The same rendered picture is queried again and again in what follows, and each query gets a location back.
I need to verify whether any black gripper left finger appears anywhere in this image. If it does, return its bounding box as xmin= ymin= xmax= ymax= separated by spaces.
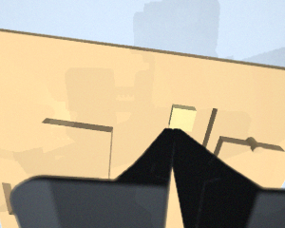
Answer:
xmin=9 ymin=128 xmax=175 ymax=228

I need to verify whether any pale yellow cube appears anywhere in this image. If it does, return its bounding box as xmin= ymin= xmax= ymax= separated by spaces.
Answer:
xmin=168 ymin=104 xmax=197 ymax=132

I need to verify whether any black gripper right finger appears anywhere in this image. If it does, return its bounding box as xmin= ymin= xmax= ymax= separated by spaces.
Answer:
xmin=172 ymin=128 xmax=285 ymax=228

